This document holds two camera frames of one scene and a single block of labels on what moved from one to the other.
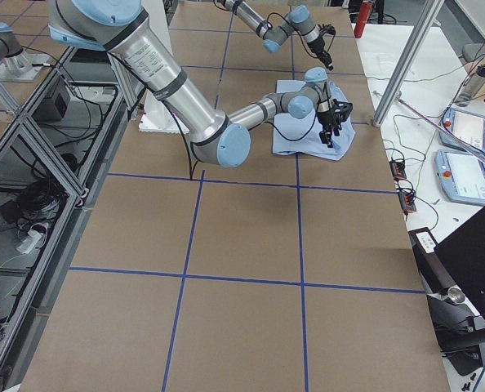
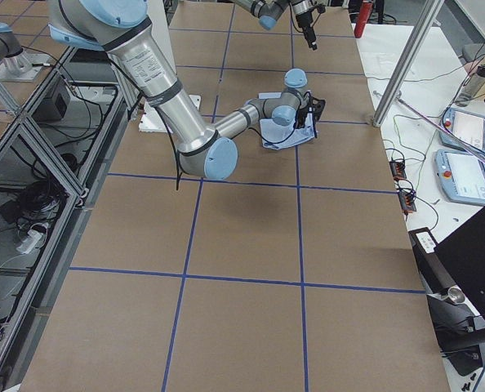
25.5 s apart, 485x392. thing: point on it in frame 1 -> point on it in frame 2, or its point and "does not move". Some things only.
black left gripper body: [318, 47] -> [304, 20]
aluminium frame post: [407, 59] does not move
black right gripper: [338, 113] -> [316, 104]
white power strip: [27, 246] does not move
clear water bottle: [473, 84] does not move
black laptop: [473, 256] does not move
